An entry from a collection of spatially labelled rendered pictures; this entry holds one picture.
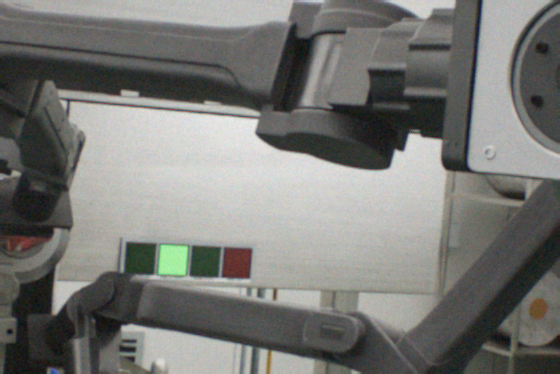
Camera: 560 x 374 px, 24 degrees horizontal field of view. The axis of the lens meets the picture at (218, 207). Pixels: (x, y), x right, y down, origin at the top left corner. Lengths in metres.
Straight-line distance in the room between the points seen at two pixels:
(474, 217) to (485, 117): 4.57
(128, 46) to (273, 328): 0.56
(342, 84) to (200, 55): 0.13
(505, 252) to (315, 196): 1.04
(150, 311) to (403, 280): 0.94
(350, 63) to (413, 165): 1.57
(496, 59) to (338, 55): 0.14
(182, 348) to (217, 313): 3.31
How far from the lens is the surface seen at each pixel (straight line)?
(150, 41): 0.97
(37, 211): 1.64
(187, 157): 2.22
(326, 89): 0.87
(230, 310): 1.50
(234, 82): 0.92
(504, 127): 0.77
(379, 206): 2.39
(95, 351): 1.64
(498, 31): 0.78
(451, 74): 0.79
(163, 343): 4.78
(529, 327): 4.98
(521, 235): 1.31
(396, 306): 5.20
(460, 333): 1.32
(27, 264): 1.79
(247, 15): 2.27
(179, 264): 2.22
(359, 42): 0.86
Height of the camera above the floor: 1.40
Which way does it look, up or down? 3 degrees down
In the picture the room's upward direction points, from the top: 5 degrees clockwise
